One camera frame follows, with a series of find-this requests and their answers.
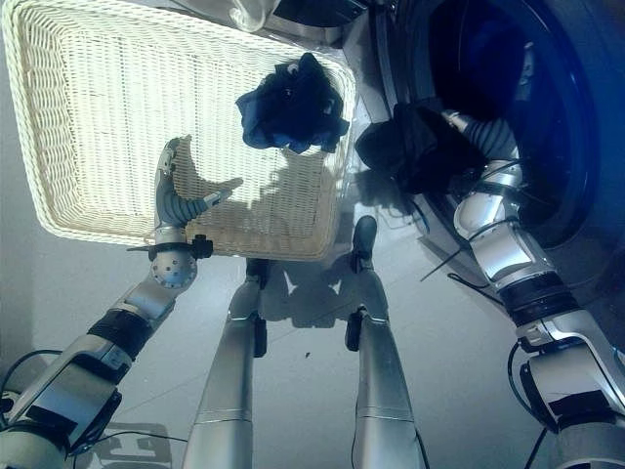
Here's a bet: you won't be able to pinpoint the right silver robot leg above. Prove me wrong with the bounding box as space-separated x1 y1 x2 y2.
344 214 432 469

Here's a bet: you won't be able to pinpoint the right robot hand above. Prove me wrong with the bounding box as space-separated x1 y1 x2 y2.
440 109 520 164

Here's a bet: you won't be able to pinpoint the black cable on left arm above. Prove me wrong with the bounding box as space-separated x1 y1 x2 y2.
0 348 56 429

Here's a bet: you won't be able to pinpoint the silver robot leg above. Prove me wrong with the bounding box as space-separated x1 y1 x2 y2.
344 214 432 469
183 257 271 469

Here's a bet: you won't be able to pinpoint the left silver robot leg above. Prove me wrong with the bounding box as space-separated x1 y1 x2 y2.
183 257 271 469

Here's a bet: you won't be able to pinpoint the white wicker laundry basket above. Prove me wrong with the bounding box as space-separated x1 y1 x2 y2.
1 0 358 261

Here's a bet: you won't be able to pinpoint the dark blue crumpled clothes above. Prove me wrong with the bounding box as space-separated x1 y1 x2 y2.
234 52 351 155

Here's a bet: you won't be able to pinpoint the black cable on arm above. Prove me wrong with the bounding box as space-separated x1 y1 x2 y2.
506 336 558 434
0 348 56 429

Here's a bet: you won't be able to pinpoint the silver front-load washing machine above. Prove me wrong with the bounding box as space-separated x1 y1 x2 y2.
266 0 625 361

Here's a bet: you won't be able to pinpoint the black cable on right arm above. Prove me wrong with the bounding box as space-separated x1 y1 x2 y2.
506 336 558 434

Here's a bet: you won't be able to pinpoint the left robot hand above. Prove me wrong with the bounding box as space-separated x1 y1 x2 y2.
153 137 245 239

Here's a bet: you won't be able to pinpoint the black garment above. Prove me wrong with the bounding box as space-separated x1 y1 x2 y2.
354 101 490 195

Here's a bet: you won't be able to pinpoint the washing machine door with glass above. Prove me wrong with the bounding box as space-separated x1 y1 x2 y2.
229 0 351 51

